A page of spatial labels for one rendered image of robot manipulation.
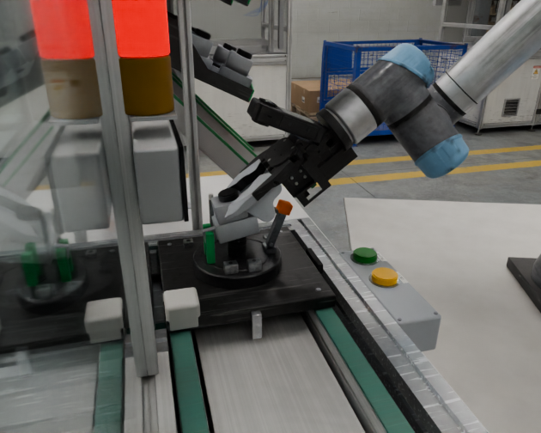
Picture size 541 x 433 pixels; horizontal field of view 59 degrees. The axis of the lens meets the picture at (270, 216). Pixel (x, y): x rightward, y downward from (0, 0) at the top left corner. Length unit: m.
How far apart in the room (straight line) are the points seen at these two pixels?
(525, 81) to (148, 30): 5.84
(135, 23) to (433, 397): 0.48
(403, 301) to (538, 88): 5.68
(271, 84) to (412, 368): 4.33
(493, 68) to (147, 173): 0.59
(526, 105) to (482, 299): 5.37
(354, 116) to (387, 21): 9.61
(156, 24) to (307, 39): 9.22
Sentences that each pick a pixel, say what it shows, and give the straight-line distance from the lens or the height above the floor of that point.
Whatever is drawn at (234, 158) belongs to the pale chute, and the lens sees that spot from 0.92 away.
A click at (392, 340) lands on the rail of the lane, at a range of 0.66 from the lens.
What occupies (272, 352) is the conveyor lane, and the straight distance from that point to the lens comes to 0.68.
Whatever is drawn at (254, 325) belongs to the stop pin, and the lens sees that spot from 0.67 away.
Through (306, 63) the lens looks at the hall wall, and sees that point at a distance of 9.68.
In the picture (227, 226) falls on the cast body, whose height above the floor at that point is 1.05.
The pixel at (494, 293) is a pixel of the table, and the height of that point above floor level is 0.86.
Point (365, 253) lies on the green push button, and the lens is 0.81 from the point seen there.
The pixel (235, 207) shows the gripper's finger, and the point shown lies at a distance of 0.68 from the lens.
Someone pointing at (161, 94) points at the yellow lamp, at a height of 1.28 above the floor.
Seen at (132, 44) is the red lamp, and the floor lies 1.32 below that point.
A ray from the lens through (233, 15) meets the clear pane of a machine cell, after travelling 4.68.
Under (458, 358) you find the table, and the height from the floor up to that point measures 0.86.
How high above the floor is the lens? 1.35
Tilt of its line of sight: 24 degrees down
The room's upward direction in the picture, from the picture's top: straight up
